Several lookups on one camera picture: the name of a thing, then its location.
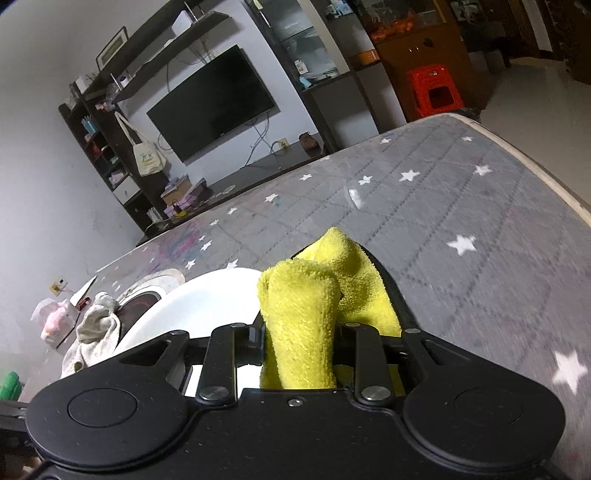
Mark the white ceramic bowl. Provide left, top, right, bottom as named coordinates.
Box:
left=112, top=267, right=267, bottom=398

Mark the yellow microfiber cloth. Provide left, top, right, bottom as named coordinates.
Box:
left=257, top=227, right=402, bottom=390

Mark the black round induction cooktop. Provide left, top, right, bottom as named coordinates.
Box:
left=115, top=291, right=161, bottom=338

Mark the grey-white rag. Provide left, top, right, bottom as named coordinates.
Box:
left=60, top=292, right=121, bottom=379

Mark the stack of boxes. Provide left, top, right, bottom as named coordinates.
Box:
left=160, top=175, right=208, bottom=218

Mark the tissue pack in plastic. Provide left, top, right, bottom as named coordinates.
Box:
left=31, top=298, right=80, bottom=356

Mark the canvas tote bag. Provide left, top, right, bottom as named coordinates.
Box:
left=114, top=111, right=167, bottom=177

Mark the red plastic stool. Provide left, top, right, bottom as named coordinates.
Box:
left=407, top=64, right=465, bottom=118

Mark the black TV cabinet shelf unit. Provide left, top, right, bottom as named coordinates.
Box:
left=59, top=1, right=331, bottom=236

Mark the dark wooden display cabinet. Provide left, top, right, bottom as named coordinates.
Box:
left=352, top=1, right=490, bottom=122

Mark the black wall television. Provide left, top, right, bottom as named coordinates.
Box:
left=147, top=45, right=276, bottom=161

